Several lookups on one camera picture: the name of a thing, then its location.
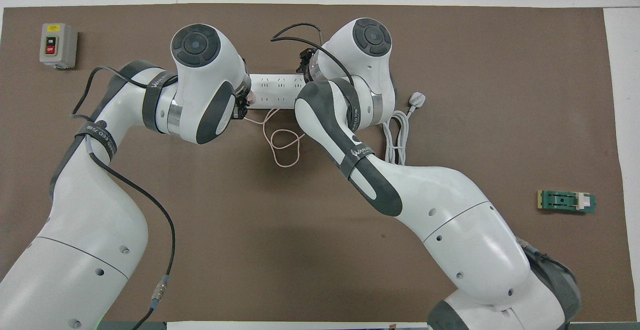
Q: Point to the grey push-button switch box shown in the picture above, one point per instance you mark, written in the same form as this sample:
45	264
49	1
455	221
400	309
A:
65	45

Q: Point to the pink charger adapter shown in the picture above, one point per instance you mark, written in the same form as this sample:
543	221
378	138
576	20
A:
251	100

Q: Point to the white power strip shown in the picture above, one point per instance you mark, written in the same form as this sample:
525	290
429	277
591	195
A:
275	92

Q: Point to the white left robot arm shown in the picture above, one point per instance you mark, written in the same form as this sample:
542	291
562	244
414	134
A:
90	210

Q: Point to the brown table mat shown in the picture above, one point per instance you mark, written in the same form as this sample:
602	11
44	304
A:
250	245

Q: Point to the green knife switch yellow base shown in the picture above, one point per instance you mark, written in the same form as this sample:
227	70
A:
560	201

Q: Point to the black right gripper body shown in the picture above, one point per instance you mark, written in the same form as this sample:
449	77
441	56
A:
305	61

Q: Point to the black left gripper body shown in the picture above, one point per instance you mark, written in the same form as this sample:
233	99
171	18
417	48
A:
241	104

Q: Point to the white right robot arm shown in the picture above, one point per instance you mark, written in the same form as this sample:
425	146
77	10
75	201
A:
440	205

